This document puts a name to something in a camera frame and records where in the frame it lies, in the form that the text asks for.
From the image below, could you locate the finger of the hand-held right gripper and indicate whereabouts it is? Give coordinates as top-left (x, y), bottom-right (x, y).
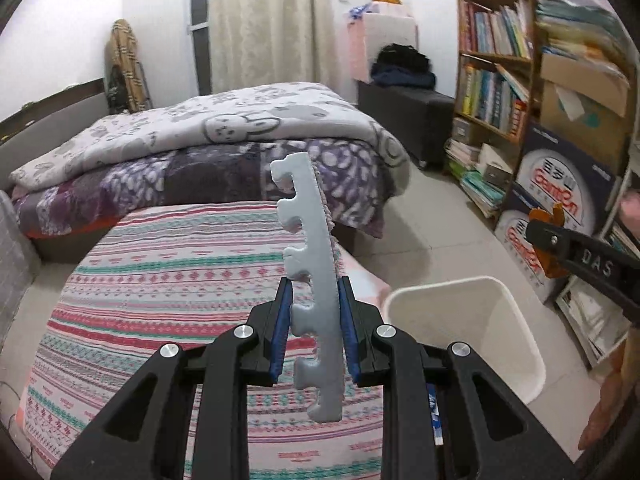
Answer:
top-left (525, 217), bottom-right (584, 269)

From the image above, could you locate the dark bed headboard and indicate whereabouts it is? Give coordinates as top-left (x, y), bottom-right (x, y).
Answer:
top-left (0, 77), bottom-right (113, 146)

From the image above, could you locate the pink plush toy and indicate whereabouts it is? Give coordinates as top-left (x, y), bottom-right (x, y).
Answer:
top-left (620, 190), bottom-right (640, 221)

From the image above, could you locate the striped pink bedsheet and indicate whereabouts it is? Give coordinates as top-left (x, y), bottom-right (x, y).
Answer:
top-left (15, 200), bottom-right (396, 480)

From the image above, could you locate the pile of slanted booklets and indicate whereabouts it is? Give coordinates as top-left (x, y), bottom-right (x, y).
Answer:
top-left (607, 222), bottom-right (640, 261)

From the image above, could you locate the pink white cabinet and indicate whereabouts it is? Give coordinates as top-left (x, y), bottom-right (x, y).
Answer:
top-left (347, 2), bottom-right (418, 83)

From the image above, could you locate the brown cardboard box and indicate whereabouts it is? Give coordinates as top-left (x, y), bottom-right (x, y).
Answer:
top-left (540, 52), bottom-right (636, 161)

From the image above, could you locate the stack of books and boxes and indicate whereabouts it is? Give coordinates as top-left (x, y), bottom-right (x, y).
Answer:
top-left (444, 120), bottom-right (516, 218)

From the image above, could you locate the dark blue clothing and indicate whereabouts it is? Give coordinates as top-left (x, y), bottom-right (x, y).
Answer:
top-left (371, 69), bottom-right (437, 90)

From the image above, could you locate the stack of papers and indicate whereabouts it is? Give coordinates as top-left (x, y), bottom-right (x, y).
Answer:
top-left (532, 0), bottom-right (633, 78)

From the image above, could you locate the purple patterned quilt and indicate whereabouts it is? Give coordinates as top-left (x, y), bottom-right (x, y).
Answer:
top-left (11, 137), bottom-right (396, 241)

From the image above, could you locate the window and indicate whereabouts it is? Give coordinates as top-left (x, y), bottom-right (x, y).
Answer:
top-left (187, 0), bottom-right (213, 96)

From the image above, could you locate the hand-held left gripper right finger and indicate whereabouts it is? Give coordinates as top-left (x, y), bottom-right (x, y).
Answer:
top-left (336, 275), bottom-right (581, 480)

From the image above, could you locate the white shelf rack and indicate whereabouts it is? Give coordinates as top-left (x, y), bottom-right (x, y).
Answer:
top-left (550, 45), bottom-right (640, 361)

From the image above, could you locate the row of upright books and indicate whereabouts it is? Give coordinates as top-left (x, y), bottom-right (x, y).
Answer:
top-left (460, 0), bottom-right (533, 58)
top-left (460, 62), bottom-right (531, 141)

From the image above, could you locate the pile of white workbooks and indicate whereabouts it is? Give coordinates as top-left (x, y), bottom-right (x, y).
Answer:
top-left (555, 277), bottom-right (633, 361)

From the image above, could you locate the wooden bookshelf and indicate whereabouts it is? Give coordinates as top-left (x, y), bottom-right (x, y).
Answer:
top-left (452, 0), bottom-right (558, 221)

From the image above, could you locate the cream curtain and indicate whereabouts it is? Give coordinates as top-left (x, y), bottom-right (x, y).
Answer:
top-left (207, 0), bottom-right (336, 96)

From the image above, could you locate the white plastic trash bin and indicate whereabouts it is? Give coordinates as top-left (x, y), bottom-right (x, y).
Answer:
top-left (382, 276), bottom-right (547, 406)

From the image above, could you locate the grey cartoon print blanket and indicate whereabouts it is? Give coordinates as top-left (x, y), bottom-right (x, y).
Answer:
top-left (9, 81), bottom-right (413, 201)

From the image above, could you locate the brown patterned hanging garment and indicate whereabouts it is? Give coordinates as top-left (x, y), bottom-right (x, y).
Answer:
top-left (105, 19), bottom-right (153, 113)

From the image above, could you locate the black bag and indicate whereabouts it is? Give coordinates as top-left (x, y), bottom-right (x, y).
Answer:
top-left (375, 44), bottom-right (431, 73)

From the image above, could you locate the blue white wrapper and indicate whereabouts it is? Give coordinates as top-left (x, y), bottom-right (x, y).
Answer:
top-left (426, 384), bottom-right (445, 446)

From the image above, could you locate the dark storage bench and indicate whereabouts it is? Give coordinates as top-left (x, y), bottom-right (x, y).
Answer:
top-left (357, 81), bottom-right (456, 168)

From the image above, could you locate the person's right hand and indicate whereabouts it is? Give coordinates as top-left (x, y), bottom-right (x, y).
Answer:
top-left (585, 340), bottom-right (640, 453)

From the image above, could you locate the grey foam mat edge strip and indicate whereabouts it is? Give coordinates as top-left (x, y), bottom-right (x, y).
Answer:
top-left (270, 152), bottom-right (346, 423)

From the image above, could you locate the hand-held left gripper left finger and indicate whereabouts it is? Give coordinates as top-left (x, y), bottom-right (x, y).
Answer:
top-left (50, 276), bottom-right (296, 480)

